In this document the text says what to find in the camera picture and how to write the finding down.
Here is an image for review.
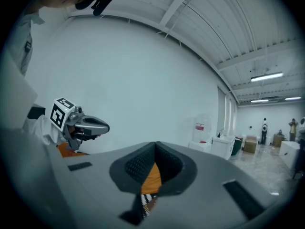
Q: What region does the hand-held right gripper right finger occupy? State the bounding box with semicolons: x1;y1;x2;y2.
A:
142;141;285;229

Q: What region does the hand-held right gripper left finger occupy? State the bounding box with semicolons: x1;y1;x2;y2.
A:
47;141;157;229

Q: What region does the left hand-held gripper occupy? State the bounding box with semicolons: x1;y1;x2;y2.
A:
49;97;110;152

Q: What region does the dark brown hardcover book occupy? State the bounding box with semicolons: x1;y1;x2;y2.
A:
143;198;158;218

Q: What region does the person's left forearm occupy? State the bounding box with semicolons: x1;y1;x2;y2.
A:
22;114;67;146

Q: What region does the white water dispenser cabinet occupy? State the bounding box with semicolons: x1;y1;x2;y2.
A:
189;141;213;154

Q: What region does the white vanity cabinet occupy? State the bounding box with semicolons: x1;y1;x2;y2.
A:
212;129;236;161

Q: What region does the black bin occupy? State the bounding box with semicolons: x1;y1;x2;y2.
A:
231;137;244;156

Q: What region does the brown cardboard box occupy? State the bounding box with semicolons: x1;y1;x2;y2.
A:
273;134;287;148
243;135;258;154

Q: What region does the clear water bottle red label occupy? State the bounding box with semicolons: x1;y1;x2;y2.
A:
194;113;213;143

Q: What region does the white table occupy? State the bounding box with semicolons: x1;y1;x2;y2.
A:
278;141;301;169

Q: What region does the person's grey jacket torso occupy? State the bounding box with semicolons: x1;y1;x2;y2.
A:
4;10;46;77

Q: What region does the black head-mounted camera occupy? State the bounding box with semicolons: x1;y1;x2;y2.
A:
91;0;117;17

